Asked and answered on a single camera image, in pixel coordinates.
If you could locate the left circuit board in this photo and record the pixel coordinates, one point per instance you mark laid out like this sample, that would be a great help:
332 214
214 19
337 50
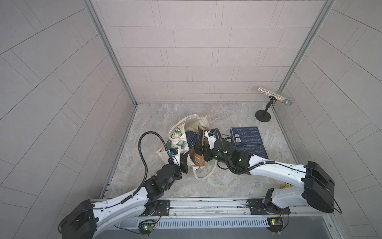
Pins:
146 227

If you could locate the right circuit board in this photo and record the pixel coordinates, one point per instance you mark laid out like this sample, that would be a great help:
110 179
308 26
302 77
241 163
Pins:
276 225

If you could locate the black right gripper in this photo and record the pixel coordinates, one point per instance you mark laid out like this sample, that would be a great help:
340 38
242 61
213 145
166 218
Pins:
206 154

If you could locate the glittery microphone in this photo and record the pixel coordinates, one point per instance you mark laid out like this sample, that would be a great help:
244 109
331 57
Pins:
283 100

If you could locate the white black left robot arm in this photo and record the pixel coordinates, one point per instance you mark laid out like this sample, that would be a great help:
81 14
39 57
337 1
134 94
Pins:
89 219

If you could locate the dark blue book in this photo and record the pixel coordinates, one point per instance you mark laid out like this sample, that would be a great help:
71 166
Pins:
246 136
258 150

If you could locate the floral canvas tote bag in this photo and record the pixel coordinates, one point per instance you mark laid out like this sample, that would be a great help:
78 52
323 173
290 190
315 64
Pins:
177 136

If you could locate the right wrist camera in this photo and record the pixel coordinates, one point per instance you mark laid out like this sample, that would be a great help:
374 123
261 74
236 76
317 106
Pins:
211 137

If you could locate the stack of dark blue books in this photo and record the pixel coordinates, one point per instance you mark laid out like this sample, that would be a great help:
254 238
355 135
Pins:
191 140

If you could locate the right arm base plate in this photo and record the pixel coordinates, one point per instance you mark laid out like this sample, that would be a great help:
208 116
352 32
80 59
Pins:
257 207

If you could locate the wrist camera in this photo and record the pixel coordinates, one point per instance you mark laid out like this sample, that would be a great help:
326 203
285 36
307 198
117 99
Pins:
211 137
174 151

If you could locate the brown black book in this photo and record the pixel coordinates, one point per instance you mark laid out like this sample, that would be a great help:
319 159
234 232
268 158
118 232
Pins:
197 154

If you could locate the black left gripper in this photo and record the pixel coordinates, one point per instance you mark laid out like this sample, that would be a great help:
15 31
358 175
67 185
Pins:
182 163

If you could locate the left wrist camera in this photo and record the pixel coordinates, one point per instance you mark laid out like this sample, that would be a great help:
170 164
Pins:
174 151

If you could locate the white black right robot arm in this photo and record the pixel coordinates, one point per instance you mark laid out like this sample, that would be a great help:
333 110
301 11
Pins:
309 184

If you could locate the circuit board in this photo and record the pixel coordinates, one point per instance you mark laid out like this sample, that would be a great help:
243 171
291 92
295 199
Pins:
146 227
276 225

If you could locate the white ventilation grille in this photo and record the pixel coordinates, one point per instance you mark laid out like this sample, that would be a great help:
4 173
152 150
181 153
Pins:
214 223

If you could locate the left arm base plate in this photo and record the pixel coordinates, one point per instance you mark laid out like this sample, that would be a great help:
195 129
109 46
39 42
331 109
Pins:
157 208

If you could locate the black microphone stand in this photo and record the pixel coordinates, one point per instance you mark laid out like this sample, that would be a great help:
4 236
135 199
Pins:
264 115

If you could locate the small yellow toy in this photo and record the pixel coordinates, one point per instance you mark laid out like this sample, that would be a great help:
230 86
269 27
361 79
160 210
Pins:
284 186

